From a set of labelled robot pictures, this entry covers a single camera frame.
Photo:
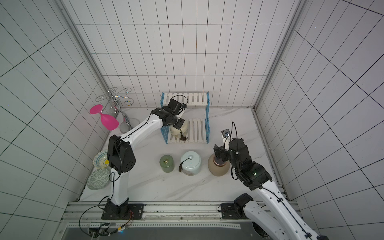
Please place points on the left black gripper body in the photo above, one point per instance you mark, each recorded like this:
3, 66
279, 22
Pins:
177, 123

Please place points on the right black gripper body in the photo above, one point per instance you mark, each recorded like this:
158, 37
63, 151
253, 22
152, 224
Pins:
220, 152

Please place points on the cream tasselled tea canister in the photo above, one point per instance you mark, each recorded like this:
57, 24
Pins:
180, 134

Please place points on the brown clay tea canister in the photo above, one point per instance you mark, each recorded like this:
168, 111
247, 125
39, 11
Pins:
217, 166

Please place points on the blue white slatted shelf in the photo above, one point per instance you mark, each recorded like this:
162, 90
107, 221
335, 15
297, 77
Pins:
199, 128

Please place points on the pale blue tasselled tea canister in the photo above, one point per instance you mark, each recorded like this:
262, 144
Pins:
191, 163

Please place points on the small green tea canister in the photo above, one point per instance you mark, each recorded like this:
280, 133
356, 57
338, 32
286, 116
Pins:
167, 163

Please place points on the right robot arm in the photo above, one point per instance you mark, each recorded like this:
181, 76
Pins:
266, 206

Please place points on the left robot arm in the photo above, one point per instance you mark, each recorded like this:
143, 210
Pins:
122, 159

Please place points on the chrome cup holder stand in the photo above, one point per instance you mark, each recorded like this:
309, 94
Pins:
117, 102

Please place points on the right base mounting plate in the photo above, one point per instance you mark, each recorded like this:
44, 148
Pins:
231, 212

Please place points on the base mounting plate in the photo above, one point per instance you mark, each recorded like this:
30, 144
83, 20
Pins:
123, 212
231, 212

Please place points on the pink plastic goblet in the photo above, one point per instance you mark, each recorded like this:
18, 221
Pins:
108, 121

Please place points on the patterned ceramic plate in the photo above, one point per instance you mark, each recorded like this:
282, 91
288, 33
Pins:
98, 179

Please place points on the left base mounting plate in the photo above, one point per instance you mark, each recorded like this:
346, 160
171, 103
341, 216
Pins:
123, 212

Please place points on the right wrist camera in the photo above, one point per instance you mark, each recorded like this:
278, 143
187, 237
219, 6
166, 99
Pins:
225, 136

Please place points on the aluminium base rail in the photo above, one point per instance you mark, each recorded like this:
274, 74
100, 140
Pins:
156, 214

